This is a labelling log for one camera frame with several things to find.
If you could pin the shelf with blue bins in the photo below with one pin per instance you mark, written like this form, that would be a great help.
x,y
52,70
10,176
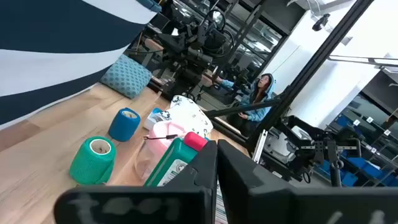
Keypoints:
x,y
360,165

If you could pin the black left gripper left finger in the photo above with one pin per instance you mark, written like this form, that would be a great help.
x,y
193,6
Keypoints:
x,y
174,202

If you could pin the person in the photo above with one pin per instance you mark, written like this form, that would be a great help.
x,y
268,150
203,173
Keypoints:
x,y
258,99

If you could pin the blue bandage roll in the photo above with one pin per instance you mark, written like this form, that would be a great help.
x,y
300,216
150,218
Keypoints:
x,y
122,126

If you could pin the pink translucent plastic bag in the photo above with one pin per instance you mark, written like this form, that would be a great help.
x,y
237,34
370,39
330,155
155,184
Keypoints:
x,y
158,147

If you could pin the black ceiling camera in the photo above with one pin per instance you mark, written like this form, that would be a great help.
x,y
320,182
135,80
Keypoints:
x,y
320,22

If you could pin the navy white striped fabric basket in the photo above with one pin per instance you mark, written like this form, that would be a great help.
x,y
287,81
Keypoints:
x,y
46,31

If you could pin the black aluminium table frame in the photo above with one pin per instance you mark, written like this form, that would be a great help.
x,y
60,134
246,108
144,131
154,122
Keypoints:
x,y
320,62

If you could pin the green bandage roll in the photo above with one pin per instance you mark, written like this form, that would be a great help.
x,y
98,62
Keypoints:
x,y
88,166

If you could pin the blue patterned folded cloth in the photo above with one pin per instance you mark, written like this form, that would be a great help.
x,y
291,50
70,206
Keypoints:
x,y
126,76

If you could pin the white patterned soft pack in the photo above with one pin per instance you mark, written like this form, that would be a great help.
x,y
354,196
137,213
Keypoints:
x,y
191,116

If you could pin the teal case with red latches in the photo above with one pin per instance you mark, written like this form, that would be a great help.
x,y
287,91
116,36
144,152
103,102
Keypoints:
x,y
174,157

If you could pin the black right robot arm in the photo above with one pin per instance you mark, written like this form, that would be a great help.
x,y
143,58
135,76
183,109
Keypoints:
x,y
192,56

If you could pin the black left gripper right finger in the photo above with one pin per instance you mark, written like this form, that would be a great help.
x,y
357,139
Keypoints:
x,y
280,205

